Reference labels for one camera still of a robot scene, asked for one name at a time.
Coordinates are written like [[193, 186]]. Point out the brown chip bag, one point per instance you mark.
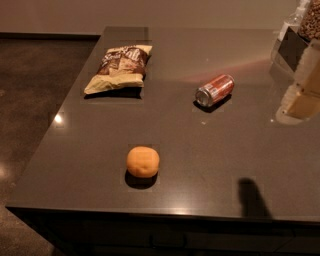
[[121, 67]]

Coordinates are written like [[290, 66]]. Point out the red soda can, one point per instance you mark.
[[214, 91]]

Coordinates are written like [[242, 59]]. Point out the orange fruit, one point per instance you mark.
[[143, 162]]

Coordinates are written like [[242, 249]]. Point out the jar of nuts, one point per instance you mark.
[[310, 25]]

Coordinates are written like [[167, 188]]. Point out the black box on counter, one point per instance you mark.
[[292, 47]]

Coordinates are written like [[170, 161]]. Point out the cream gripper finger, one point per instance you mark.
[[301, 100]]

